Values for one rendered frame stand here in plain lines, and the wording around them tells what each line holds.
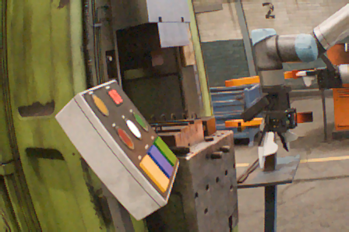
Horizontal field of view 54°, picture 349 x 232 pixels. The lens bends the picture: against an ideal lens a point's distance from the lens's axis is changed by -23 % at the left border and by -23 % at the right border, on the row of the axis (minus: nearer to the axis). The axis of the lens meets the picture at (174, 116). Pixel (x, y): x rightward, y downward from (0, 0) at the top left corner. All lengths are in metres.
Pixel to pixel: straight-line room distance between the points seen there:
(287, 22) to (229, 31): 1.66
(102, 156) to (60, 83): 0.51
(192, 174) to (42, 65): 0.66
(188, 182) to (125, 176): 0.61
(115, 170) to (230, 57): 8.99
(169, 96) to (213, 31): 8.14
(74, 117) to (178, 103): 1.03
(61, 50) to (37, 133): 0.33
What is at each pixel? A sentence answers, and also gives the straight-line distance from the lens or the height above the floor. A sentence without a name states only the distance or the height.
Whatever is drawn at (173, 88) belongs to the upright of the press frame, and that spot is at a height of 1.10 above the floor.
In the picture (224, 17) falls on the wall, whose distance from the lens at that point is 9.77.
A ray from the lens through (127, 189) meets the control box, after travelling 0.83.
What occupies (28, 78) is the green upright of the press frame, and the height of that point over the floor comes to 1.27.
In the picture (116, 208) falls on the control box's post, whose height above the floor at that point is 0.90.
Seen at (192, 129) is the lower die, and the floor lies 0.97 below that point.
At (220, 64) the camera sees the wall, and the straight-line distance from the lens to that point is 9.89.
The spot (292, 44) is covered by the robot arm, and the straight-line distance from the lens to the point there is 0.98.
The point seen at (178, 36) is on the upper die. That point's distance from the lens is 1.51.
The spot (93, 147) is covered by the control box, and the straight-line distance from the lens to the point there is 0.82.
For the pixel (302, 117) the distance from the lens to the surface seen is 1.76.
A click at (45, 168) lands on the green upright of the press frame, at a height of 0.91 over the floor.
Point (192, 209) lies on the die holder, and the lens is 1.45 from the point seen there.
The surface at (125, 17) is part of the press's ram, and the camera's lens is 1.42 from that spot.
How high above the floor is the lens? 1.24
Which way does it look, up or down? 8 degrees down
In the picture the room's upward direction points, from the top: 9 degrees counter-clockwise
